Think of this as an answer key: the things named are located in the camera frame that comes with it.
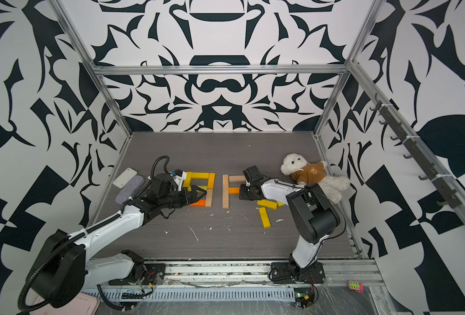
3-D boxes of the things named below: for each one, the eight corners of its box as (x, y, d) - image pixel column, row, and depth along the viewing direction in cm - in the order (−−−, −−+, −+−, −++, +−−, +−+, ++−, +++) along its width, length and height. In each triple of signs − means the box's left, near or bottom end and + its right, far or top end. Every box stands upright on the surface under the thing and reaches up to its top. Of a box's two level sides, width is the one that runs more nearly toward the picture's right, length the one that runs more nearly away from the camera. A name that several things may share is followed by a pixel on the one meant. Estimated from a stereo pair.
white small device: (117, 188, 103) (112, 182, 99) (132, 173, 109) (127, 167, 105) (127, 193, 101) (122, 187, 97) (141, 178, 107) (137, 171, 103)
